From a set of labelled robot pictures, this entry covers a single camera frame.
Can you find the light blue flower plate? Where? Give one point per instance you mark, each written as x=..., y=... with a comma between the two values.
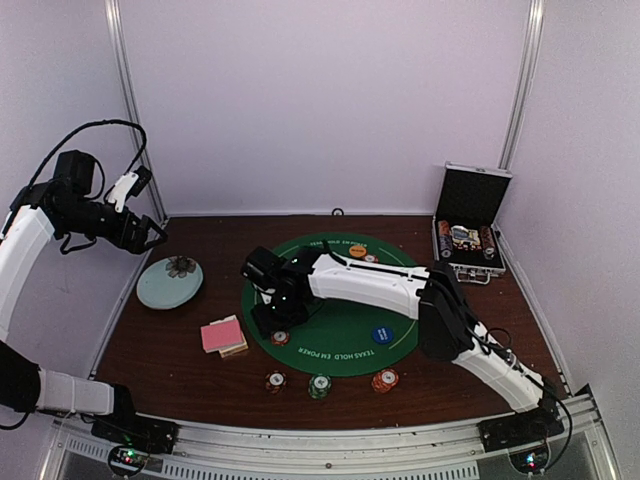
x=169, y=282

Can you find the orange big blind button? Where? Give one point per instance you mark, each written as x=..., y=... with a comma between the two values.
x=357, y=251

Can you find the left aluminium frame post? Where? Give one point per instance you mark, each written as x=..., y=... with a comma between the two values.
x=116, y=33

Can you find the aluminium frame post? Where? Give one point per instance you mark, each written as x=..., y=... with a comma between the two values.
x=529, y=60
x=116, y=33

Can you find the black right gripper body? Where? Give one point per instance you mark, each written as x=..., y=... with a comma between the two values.
x=285, y=313

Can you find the right aluminium frame post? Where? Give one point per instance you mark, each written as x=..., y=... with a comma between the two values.
x=529, y=60

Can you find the red-backed playing card deck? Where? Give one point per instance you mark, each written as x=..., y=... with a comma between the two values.
x=221, y=335

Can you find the round green poker mat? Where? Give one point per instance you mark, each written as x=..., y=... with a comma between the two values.
x=336, y=340

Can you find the green chip stack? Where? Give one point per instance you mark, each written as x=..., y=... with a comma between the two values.
x=319, y=386

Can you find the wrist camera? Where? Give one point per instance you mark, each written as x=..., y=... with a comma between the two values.
x=130, y=184
x=262, y=268

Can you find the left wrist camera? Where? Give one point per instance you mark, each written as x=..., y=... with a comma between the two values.
x=130, y=184

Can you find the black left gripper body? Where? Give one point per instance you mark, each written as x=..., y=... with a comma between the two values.
x=84, y=222

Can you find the orange chip stack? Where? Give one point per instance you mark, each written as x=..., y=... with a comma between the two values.
x=384, y=380

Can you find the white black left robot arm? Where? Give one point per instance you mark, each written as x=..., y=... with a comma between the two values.
x=38, y=215

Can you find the chips inside case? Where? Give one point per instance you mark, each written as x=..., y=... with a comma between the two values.
x=453, y=238

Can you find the blue small blind button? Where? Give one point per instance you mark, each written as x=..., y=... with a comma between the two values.
x=382, y=335

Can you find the gold playing card box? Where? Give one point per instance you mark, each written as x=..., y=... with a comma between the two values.
x=232, y=350

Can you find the metal front rail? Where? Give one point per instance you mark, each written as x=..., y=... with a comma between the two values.
x=452, y=450

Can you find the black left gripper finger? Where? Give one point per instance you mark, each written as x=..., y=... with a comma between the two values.
x=139, y=240
x=156, y=233

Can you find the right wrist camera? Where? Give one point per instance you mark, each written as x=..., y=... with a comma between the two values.
x=262, y=268

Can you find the red black chip stack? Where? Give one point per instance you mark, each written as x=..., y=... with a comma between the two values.
x=275, y=382

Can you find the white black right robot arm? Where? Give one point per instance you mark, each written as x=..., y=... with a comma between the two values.
x=448, y=330

